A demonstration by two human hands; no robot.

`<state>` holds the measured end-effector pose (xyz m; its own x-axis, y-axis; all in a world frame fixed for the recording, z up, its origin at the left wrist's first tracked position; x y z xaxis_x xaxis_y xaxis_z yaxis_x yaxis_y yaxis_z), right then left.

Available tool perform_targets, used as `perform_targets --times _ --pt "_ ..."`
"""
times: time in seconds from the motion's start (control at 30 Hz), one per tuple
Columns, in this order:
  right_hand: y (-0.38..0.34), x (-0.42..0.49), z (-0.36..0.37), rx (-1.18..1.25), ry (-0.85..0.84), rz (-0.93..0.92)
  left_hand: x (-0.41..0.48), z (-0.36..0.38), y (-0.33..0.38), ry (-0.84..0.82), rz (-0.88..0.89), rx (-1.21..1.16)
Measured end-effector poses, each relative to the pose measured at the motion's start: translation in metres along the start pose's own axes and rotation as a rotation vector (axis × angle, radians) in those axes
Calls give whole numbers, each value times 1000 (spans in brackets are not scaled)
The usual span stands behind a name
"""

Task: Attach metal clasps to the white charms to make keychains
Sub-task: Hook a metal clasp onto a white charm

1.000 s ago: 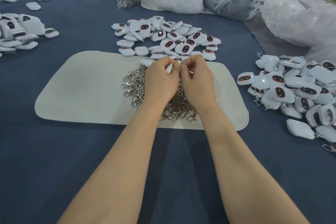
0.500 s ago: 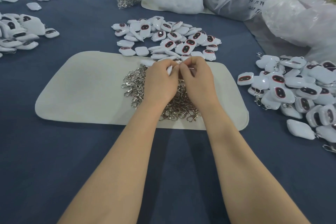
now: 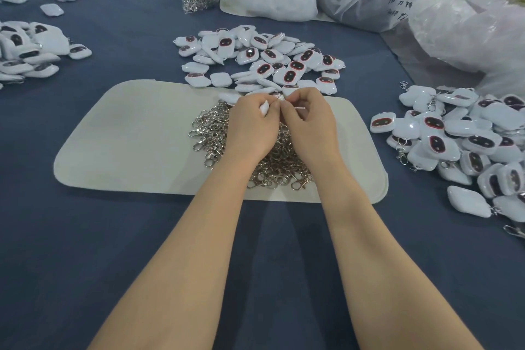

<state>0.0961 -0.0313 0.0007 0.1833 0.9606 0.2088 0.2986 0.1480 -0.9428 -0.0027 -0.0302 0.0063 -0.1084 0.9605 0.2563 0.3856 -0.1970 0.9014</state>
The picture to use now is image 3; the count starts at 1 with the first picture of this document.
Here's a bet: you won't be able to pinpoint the person's left forearm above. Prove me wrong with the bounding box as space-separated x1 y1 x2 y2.
89 161 264 350

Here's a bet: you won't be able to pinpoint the person's right hand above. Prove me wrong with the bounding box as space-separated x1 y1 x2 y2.
281 87 341 174

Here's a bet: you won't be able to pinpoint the pile of metal clasps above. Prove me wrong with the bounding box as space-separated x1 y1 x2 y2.
189 100 313 191

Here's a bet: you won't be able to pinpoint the person's left hand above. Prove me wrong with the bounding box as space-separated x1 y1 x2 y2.
223 93 282 168

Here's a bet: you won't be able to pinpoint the cream felt work mat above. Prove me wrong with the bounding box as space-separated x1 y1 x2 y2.
53 79 390 204

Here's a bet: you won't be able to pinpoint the crumpled clear plastic bag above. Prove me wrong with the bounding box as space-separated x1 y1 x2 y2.
409 0 525 99

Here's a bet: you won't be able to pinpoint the person's right forearm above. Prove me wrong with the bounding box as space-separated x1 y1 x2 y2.
315 159 485 350

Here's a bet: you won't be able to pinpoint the pile of finished fobs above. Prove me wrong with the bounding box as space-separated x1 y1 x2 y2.
369 81 525 238

